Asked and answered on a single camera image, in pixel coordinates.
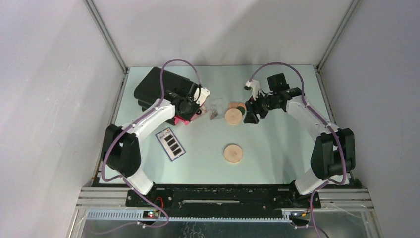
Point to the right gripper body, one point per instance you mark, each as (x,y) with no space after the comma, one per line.
(265,104)

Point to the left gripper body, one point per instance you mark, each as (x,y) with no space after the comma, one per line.
(191,110)

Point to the large beige sponge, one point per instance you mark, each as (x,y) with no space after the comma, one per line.
(233,116)

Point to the black pink drawer organizer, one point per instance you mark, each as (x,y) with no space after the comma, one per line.
(149,89)

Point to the orange round sponge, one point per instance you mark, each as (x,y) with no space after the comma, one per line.
(242,105)
(233,105)

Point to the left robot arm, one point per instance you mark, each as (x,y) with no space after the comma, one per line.
(121,145)

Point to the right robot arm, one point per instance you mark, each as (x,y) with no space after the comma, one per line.
(334,149)

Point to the dark green round sponge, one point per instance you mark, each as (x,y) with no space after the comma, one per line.
(241,109)

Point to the false eyelash case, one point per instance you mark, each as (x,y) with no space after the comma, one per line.
(202,110)

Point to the clear bag of clips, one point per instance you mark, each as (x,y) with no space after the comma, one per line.
(216,108)

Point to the beige round sponge lower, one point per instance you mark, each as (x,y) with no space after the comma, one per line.
(233,153)

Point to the bob pin card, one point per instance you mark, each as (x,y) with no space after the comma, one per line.
(170,143)

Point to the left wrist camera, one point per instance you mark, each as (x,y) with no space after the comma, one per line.
(201,95)

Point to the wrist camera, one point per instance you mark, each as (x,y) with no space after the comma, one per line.
(201,95)
(254,87)

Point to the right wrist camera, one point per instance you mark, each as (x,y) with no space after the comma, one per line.
(254,87)

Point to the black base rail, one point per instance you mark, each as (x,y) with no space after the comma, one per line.
(245,201)

